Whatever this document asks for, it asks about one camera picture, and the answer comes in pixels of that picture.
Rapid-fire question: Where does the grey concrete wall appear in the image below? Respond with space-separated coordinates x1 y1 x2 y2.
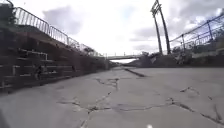
128 46 224 69

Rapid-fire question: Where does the tall twin-post pylon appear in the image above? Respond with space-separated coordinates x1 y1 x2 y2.
149 0 172 56

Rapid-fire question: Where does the cracked grey concrete ground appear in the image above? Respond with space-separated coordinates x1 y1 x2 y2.
0 66 224 128

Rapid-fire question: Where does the dark gutter strip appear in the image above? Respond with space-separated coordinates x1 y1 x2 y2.
123 67 147 78

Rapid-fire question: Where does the metal wire fence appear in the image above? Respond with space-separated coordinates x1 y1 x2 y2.
169 12 224 53

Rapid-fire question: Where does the dark stone retaining wall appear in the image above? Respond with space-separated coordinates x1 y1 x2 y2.
0 24 116 93

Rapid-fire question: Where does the concrete bridge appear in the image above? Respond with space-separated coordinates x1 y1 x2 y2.
103 52 143 61

